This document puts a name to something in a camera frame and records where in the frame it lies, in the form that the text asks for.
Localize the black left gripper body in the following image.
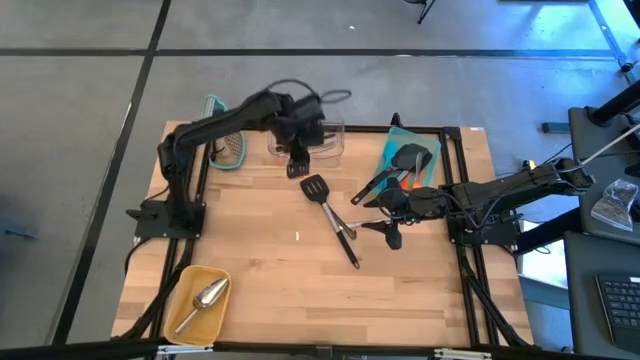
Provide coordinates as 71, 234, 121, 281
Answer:
269, 97, 326, 179

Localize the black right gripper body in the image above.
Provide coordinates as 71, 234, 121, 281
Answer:
379, 178, 448, 251

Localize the all-black slotted spatula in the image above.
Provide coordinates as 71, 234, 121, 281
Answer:
351, 167, 396, 206

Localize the silver butter knife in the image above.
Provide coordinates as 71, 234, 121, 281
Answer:
347, 218, 391, 229

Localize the solid black turner long handle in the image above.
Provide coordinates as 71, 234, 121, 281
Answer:
387, 143, 427, 184

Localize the narrow teal silicone spatula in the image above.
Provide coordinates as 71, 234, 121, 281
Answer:
383, 139, 400, 171

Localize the slotted black turner steel neck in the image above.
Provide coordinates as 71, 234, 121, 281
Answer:
299, 173, 362, 270

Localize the silver metal scoop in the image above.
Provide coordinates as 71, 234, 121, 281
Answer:
173, 277, 230, 335

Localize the yellow-orange plastic bin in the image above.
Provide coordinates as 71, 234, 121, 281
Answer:
163, 264, 233, 347

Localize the clear plastic bin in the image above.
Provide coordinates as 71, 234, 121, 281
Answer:
267, 119, 346, 161

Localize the teal translucent plastic bin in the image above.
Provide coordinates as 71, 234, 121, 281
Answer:
372, 126, 442, 201

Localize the black desk beam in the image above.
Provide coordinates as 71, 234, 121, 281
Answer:
513, 205, 585, 257

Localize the black stand leg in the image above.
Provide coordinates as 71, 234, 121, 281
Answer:
403, 0, 437, 25

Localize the dark grey desk with keyboard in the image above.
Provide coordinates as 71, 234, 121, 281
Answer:
563, 229, 640, 359

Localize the clear plastic bag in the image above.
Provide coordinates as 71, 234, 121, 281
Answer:
590, 178, 640, 233

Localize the black desk leg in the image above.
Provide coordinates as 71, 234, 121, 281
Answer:
588, 78, 640, 127

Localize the black computer keyboard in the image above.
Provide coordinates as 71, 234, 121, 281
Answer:
594, 273, 640, 354

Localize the metal table leg with caster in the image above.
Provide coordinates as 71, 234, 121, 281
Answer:
588, 0, 640, 84

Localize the black rig crossbar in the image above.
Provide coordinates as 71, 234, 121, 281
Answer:
0, 337, 640, 360

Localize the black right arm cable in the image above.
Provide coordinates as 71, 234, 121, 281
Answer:
375, 184, 401, 221

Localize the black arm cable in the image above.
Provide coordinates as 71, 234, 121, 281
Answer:
267, 78, 353, 107
375, 184, 401, 221

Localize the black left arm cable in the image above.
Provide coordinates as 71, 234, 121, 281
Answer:
267, 78, 353, 107

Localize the steel box grater teal handle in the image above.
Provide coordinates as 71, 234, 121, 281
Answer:
202, 94, 247, 170

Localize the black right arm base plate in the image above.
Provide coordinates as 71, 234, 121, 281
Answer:
446, 214, 521, 247

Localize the silver bracket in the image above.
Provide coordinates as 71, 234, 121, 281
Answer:
433, 347, 494, 360
156, 342, 215, 356

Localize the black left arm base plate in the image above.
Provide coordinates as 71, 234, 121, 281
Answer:
125, 198, 207, 240

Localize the white cable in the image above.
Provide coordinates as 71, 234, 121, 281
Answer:
582, 121, 640, 166

